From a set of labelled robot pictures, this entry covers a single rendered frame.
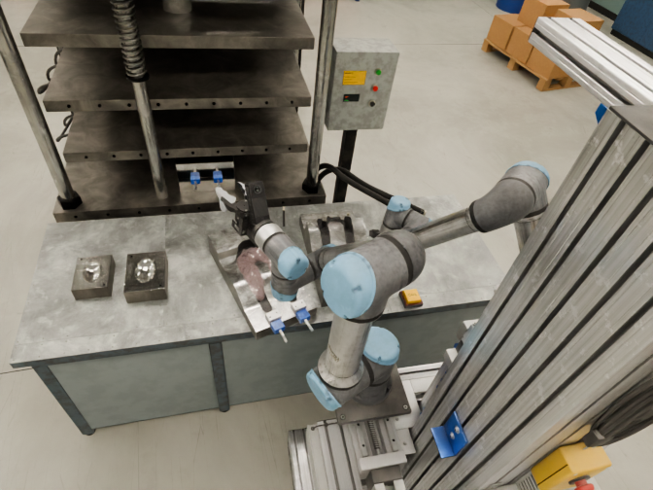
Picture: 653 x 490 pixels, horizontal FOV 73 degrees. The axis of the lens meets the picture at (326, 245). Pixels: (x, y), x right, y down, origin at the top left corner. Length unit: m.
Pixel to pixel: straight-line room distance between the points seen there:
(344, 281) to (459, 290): 1.28
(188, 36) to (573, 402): 1.76
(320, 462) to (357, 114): 1.59
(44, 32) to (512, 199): 1.73
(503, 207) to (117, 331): 1.39
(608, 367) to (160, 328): 1.47
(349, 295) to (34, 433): 2.10
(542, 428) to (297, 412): 1.74
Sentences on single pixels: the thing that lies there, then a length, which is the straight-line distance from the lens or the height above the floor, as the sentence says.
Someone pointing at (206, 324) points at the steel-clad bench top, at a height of 0.80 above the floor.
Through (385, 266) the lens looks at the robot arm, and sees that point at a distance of 0.83.
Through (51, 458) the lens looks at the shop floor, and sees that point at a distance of 2.61.
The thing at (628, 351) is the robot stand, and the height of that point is 1.81.
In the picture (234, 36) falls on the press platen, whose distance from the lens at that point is 2.01.
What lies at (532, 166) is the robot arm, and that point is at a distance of 1.36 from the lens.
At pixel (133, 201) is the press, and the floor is 0.79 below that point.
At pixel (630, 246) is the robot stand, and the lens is 0.69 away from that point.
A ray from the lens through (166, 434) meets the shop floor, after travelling 2.49.
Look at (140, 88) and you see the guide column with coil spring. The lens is 2.02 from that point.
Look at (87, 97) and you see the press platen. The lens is 2.15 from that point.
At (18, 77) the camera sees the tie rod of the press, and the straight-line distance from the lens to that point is 2.07.
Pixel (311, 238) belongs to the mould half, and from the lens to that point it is 1.92.
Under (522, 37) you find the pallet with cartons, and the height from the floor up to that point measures 0.39.
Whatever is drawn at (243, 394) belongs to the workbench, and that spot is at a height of 0.17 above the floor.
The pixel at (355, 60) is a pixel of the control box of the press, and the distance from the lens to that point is 2.17.
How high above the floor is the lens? 2.28
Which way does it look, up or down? 46 degrees down
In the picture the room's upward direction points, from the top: 9 degrees clockwise
